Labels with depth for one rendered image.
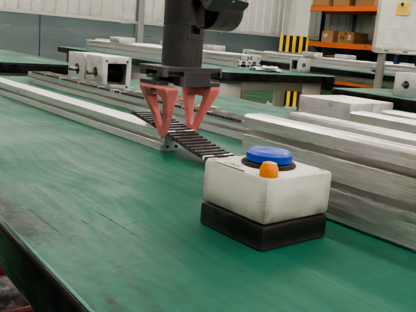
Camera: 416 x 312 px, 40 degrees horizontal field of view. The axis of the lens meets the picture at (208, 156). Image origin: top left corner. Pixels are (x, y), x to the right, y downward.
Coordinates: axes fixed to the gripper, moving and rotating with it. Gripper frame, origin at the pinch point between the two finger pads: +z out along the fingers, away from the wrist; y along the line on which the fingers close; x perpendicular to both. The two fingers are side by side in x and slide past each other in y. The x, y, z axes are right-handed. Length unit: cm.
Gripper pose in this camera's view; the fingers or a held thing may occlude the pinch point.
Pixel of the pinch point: (177, 129)
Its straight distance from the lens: 81.6
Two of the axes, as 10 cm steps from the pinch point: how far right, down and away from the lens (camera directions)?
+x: -6.4, -2.0, 7.4
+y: 7.7, -0.8, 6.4
